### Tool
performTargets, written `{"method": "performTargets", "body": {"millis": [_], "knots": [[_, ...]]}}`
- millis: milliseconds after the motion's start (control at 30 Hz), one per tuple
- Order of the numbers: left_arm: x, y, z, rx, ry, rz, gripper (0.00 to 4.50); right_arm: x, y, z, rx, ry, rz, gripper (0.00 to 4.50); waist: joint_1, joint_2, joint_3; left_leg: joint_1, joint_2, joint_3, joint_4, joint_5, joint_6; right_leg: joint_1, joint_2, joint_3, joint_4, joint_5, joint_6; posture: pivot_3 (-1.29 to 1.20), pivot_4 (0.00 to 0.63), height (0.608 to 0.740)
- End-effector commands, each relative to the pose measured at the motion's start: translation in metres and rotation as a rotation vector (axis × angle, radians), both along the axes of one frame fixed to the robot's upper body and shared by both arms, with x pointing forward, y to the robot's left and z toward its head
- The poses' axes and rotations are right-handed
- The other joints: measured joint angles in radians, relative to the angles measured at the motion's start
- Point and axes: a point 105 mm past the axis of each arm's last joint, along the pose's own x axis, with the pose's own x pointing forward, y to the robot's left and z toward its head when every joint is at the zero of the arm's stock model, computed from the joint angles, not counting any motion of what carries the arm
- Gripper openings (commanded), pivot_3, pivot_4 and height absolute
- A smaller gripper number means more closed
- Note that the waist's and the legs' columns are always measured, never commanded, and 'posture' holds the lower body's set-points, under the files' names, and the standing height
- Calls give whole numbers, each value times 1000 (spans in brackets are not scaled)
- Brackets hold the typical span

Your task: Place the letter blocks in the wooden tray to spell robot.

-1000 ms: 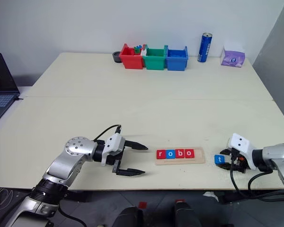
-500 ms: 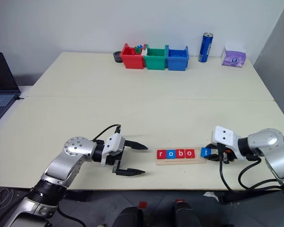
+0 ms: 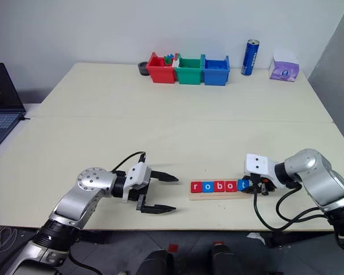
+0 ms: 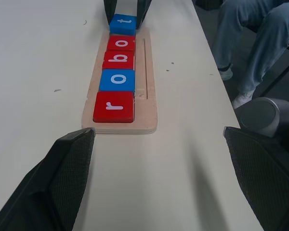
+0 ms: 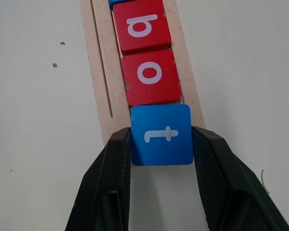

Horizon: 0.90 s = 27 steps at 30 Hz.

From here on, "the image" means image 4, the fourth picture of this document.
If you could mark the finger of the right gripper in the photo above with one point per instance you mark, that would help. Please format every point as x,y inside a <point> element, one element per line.
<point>142,10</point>
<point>110,9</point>

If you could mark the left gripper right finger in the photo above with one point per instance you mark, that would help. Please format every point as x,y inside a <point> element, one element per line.
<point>267,180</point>

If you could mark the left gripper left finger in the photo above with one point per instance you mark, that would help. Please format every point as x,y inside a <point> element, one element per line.
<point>45,183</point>

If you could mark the blue letter tile t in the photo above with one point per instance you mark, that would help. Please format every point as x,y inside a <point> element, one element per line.
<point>122,26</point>

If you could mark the red letter tile o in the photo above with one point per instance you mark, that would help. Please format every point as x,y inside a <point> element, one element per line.
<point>113,43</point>

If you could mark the red letter tile b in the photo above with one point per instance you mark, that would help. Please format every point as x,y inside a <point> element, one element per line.
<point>108,60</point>

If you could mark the wooden letter tray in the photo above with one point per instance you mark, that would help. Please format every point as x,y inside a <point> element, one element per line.
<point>145,113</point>

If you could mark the grey robot body cylinder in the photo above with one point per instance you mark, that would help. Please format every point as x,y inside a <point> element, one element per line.
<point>257,115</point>

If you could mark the blue letter tile o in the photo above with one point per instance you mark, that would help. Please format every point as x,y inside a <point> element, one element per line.
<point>106,80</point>

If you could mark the red letter tile r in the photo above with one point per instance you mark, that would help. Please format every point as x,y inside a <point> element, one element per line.
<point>113,113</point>

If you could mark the white shoe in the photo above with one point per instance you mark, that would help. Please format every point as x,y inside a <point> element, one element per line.
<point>226,74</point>
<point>242,99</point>

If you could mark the person's leg in jeans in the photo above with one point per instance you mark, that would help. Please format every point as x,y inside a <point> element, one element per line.
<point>231,36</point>
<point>267,55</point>

